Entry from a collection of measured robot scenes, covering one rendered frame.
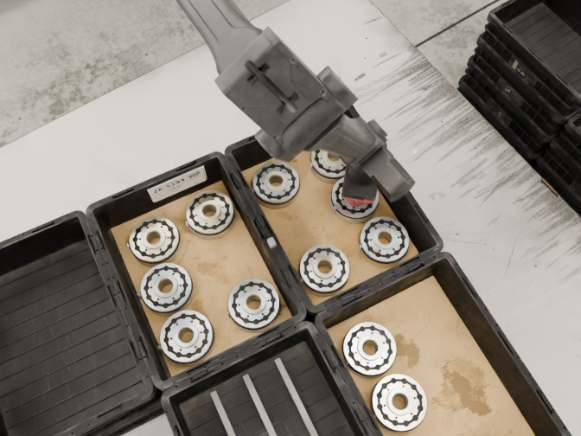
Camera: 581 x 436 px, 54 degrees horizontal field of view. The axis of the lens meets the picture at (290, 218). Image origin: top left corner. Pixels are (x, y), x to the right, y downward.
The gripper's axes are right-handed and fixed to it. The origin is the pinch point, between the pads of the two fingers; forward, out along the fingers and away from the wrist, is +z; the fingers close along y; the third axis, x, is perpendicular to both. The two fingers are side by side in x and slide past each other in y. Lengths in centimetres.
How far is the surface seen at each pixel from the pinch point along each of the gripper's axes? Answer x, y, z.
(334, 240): 2.8, -9.9, 4.3
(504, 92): -48, 72, 48
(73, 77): 118, 77, 91
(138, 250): 42.0, -20.4, 2.6
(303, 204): 10.6, -2.6, 4.6
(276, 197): 16.6, -3.5, 1.8
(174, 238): 35.6, -16.5, 2.4
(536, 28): -54, 91, 37
